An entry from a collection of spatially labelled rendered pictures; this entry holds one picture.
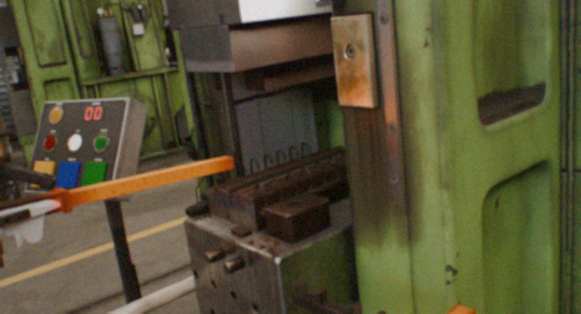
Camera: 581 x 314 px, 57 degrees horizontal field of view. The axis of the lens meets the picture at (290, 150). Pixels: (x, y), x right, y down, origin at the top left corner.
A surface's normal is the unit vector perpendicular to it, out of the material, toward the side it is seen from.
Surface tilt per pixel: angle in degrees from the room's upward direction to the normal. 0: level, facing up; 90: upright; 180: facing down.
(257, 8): 90
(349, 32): 90
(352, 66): 90
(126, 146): 90
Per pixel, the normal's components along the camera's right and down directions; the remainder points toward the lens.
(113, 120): -0.42, -0.25
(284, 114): 0.64, 0.12
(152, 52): 0.47, -0.04
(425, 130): -0.76, 0.25
